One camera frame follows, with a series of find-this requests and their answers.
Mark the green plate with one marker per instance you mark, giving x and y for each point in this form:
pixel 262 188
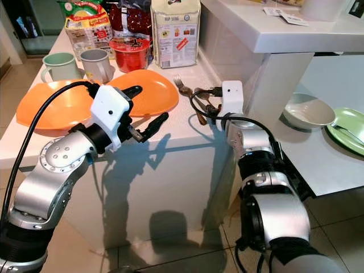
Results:
pixel 344 116

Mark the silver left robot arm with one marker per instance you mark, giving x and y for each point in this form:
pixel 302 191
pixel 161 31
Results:
pixel 57 182

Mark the white paper tag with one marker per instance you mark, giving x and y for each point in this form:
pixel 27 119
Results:
pixel 273 11
pixel 296 19

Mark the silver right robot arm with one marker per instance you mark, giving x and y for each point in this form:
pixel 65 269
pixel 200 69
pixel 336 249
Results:
pixel 278 216

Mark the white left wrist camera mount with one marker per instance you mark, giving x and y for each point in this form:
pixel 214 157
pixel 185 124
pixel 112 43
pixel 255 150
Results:
pixel 109 114

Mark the white round container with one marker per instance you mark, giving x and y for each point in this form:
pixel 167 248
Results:
pixel 324 8

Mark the grey bowl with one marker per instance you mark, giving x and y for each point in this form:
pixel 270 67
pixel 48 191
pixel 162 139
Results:
pixel 307 114

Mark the cream cracker bag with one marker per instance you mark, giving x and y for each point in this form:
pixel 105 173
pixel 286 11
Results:
pixel 175 40

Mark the teal cabinet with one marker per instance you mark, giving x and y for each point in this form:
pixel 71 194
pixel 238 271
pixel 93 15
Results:
pixel 40 28

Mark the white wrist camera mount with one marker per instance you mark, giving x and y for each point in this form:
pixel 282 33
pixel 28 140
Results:
pixel 109 114
pixel 232 98

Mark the silver metal fork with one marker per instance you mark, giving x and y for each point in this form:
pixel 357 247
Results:
pixel 177 81

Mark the orange bowl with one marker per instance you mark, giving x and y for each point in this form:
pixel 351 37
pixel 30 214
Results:
pixel 62 111

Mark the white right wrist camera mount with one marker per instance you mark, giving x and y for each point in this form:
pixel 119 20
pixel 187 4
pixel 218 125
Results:
pixel 232 98

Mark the dark red snack bag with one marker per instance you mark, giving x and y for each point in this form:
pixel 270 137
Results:
pixel 129 20

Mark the orange plate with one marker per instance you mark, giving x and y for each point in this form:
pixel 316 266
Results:
pixel 159 94

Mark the grey mug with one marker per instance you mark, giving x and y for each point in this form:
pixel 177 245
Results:
pixel 96 65

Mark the red tub with clear lid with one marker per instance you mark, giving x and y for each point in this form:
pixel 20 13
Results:
pixel 129 60

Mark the colourful biscuit pack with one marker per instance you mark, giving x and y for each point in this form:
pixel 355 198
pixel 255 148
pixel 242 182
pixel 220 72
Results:
pixel 88 31

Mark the green mug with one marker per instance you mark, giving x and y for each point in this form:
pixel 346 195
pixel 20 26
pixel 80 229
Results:
pixel 61 67

